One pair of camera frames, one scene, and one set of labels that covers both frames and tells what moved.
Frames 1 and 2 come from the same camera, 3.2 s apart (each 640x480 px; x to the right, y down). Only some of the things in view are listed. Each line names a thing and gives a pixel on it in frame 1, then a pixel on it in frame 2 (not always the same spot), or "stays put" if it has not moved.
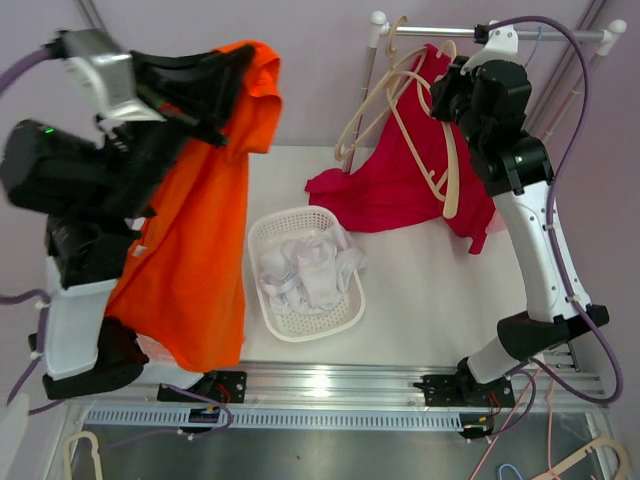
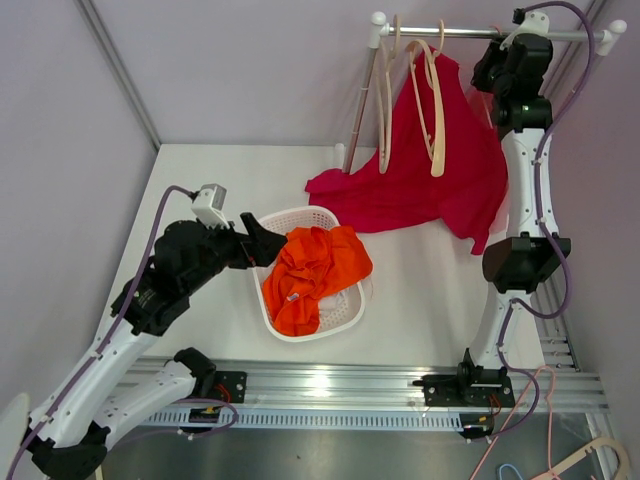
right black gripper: (443, 89) → (493, 53)
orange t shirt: (183, 285) → (313, 262)
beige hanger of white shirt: (397, 70) → (383, 66)
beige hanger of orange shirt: (445, 47) → (427, 77)
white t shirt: (311, 273) → (333, 308)
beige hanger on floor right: (624, 472) stays put
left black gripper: (203, 86) → (259, 248)
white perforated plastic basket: (289, 326) stays put
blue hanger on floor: (500, 478) stays put
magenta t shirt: (414, 172) stays put
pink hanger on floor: (551, 476) stays put
